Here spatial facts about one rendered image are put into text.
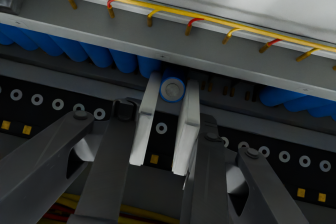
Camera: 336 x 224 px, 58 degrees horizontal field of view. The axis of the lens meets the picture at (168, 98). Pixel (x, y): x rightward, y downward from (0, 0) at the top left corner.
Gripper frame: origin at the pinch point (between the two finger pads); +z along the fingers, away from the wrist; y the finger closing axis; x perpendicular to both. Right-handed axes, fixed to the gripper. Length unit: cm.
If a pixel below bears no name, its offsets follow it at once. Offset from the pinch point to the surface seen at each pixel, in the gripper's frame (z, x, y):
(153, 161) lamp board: 8.0, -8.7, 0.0
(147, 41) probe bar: -0.3, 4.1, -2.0
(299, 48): 0.0, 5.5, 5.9
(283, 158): 9.6, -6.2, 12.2
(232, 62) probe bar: -0.4, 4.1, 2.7
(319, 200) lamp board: 7.9, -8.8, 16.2
